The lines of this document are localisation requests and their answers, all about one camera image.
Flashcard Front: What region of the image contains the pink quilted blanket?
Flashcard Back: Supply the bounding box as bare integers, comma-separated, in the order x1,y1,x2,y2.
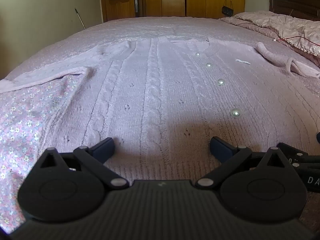
219,10,320,68

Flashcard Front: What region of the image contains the pink knit cardigan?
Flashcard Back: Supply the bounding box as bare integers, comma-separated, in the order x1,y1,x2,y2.
0,36,320,185

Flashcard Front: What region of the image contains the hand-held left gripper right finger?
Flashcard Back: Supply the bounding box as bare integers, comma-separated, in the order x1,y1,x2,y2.
194,136,288,190

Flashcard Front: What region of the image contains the wooden door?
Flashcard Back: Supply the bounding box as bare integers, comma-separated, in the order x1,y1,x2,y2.
100,0,137,22

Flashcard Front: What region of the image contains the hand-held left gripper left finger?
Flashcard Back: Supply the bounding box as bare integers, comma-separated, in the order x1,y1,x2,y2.
37,137,130,190

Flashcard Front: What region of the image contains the thin metal stick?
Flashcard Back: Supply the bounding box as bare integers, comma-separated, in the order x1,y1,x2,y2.
74,7,86,30

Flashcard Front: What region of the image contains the dark wooden headboard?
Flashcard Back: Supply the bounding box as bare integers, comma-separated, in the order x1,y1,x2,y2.
267,0,320,22

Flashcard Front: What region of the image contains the pink floral bedspread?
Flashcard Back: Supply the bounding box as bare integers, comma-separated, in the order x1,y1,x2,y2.
0,16,320,233

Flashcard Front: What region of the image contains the red cable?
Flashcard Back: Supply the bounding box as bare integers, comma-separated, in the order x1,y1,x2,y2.
274,35,320,47

